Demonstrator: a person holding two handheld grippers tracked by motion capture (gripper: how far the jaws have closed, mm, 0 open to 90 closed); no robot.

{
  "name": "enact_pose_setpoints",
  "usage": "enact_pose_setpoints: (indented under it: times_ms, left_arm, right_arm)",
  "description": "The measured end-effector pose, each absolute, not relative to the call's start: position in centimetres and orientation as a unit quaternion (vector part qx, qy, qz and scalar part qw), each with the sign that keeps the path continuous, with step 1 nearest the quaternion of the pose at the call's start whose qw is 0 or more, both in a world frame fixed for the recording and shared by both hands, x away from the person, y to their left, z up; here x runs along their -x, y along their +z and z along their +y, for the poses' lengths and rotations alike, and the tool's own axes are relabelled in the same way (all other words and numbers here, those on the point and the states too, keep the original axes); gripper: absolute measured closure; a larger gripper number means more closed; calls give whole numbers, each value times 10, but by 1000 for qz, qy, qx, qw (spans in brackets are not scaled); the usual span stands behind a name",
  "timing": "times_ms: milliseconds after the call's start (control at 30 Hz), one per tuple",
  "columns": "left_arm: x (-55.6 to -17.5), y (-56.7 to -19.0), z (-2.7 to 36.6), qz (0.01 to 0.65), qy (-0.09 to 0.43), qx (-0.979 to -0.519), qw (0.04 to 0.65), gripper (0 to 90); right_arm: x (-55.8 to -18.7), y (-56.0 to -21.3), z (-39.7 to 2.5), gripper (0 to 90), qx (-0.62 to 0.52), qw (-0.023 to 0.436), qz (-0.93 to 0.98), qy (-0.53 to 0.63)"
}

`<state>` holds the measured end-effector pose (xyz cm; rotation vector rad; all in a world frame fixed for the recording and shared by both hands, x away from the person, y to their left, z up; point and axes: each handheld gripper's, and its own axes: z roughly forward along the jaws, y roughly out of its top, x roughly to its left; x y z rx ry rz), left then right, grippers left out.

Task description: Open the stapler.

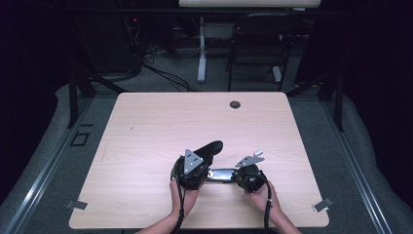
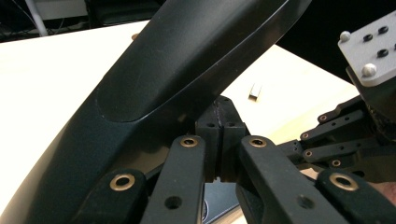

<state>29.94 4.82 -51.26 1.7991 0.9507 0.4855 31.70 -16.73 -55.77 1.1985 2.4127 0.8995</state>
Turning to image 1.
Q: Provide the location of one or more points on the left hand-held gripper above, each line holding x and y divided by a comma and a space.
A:
191, 169

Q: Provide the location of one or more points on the round table grommet hole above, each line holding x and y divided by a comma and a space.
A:
234, 104

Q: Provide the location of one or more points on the metal floor rail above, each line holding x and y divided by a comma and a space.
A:
42, 175
357, 175

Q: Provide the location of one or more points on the black equipment with red light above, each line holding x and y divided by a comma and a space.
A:
107, 45

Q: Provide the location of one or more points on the grey tape strip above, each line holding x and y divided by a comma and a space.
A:
76, 204
322, 204

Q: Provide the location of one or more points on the black floor outlet frame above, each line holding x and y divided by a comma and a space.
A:
80, 139

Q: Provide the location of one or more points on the person's right hand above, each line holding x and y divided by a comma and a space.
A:
259, 201

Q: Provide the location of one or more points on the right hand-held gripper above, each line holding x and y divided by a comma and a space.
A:
250, 180

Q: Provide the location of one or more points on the black folding chair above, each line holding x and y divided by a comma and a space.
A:
259, 42

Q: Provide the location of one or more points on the person's left hand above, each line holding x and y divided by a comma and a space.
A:
190, 200

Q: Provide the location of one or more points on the black metal stand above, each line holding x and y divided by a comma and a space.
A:
339, 104
73, 97

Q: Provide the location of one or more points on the silver staple strip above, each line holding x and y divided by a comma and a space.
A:
258, 152

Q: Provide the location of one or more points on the white desk leg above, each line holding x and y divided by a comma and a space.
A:
202, 52

